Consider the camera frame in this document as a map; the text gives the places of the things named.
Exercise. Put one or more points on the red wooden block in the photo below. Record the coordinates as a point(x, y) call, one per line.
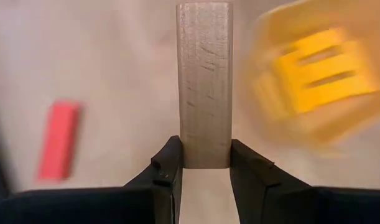
point(59, 140)

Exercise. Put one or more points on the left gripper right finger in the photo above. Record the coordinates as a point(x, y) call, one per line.
point(252, 186)

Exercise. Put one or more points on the plain wooden block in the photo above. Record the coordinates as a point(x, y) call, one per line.
point(205, 77)

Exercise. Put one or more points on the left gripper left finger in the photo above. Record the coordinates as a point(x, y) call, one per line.
point(166, 186)

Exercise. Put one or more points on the yellow plastic bin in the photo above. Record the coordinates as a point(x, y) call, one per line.
point(261, 46)

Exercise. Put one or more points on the yellow wooden block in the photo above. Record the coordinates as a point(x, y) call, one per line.
point(332, 93)
point(317, 40)
point(326, 67)

